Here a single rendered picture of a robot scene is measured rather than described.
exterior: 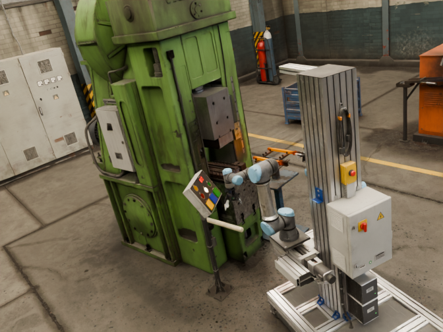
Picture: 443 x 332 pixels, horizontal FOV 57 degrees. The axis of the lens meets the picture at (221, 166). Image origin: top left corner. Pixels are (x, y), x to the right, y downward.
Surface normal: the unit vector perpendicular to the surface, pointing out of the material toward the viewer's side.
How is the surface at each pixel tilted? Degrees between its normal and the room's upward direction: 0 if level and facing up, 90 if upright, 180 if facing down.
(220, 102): 90
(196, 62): 90
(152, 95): 89
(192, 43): 90
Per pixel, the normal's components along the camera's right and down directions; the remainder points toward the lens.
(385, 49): -0.75, 0.39
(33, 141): 0.67, 0.18
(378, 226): 0.43, 0.30
